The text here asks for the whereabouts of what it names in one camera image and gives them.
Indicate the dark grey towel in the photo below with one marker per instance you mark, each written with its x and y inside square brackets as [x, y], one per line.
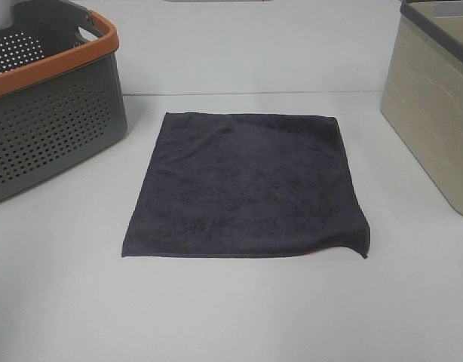
[246, 186]

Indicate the grey perforated basket orange rim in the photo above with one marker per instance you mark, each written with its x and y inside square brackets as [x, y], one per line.
[60, 92]

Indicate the beige bin grey rim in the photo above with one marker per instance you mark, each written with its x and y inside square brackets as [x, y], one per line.
[423, 95]

